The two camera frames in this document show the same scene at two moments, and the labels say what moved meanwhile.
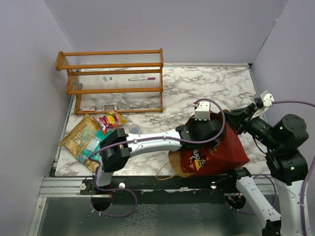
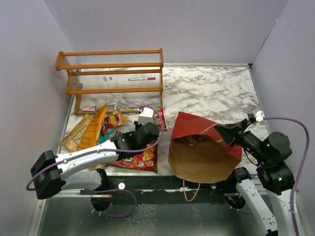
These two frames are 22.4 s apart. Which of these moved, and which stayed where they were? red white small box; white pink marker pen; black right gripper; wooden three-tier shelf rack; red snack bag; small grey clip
Moved: black right gripper; red snack bag
Stayed: small grey clip; wooden three-tier shelf rack; white pink marker pen; red white small box
